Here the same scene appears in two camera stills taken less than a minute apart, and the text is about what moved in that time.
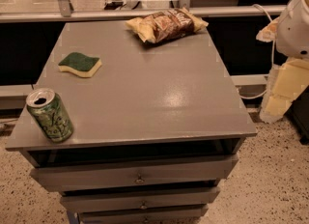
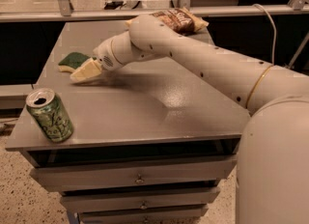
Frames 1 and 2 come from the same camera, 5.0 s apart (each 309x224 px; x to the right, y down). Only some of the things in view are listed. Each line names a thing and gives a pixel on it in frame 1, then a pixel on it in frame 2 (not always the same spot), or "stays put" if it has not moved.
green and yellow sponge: [79, 64] stays put
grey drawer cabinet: [155, 129] stays put
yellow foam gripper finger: [285, 83] → [102, 55]
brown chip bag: [166, 25] stays put
